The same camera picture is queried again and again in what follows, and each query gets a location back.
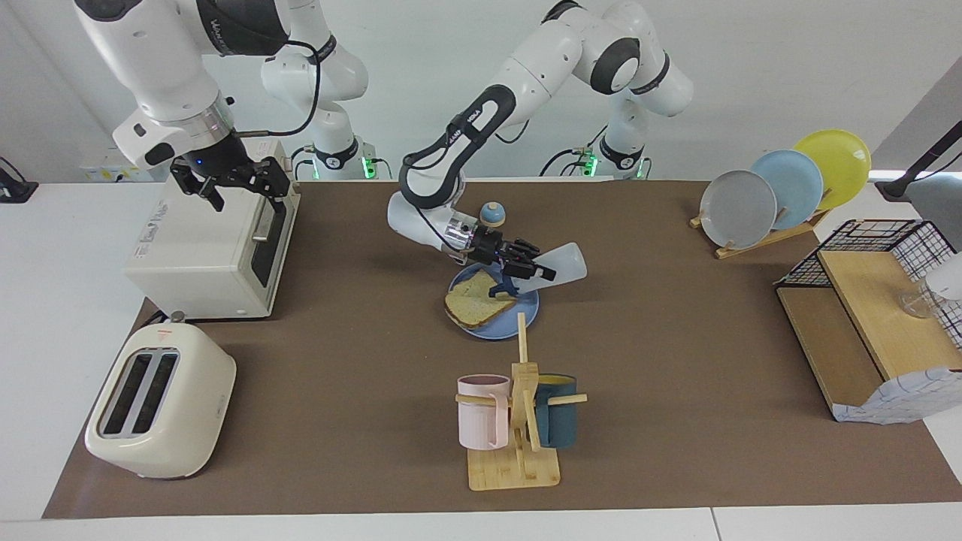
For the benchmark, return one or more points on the brown table mat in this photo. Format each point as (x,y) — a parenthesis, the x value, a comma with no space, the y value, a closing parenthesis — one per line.
(361,376)

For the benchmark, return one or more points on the white grid-pattern cloth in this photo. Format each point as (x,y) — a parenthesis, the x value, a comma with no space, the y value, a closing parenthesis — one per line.
(894,398)

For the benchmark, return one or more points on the small blue lid wooden knob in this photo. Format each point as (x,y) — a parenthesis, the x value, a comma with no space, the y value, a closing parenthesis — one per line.
(494,216)

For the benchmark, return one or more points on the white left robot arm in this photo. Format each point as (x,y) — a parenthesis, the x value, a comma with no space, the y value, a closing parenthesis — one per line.
(541,52)

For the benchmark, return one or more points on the wooden dish rack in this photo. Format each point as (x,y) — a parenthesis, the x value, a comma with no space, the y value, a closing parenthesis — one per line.
(759,242)

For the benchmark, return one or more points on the white toaster oven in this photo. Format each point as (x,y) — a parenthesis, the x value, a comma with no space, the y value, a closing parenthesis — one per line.
(195,255)

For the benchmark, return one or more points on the blue round plate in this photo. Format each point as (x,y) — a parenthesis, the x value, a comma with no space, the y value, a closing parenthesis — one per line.
(526,308)

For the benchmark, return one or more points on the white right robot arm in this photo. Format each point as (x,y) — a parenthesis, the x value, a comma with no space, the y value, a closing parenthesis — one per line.
(150,60)

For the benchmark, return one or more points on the translucent seasoning bottle blue cap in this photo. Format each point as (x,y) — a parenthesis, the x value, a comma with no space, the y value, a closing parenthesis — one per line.
(565,263)

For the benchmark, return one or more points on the light blue plate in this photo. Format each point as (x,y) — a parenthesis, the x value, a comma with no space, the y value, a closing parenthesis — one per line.
(797,188)

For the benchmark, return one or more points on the teal mug yellow inside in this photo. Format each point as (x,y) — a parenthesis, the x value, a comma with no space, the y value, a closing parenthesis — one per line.
(560,424)

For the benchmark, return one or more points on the white rounded object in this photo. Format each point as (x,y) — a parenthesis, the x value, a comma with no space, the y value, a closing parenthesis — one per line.
(948,278)

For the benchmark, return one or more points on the grey-blue plate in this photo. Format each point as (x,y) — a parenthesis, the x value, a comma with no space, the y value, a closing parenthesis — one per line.
(736,210)

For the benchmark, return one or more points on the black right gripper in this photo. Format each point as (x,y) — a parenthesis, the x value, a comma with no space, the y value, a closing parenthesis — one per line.
(216,161)

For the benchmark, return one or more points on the toasted bread slice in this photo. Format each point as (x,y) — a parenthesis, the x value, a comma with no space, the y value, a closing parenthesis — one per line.
(473,306)

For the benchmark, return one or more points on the cream two-slot toaster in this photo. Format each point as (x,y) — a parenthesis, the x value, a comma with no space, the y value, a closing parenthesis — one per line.
(195,406)

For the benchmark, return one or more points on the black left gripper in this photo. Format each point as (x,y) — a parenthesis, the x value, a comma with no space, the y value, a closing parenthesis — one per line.
(492,246)

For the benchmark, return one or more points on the wooden mug rack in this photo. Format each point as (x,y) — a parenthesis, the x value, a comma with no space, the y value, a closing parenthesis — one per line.
(515,469)

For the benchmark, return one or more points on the pink mug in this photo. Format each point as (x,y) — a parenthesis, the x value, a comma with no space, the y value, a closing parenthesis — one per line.
(481,424)

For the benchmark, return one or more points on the clear glass cup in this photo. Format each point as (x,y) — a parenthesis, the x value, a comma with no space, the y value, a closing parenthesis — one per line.
(917,300)

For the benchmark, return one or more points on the white power strip box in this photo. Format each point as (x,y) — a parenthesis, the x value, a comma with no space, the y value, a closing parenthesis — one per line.
(98,173)

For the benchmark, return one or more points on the yellow plate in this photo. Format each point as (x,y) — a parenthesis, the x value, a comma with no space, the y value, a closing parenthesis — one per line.
(838,161)

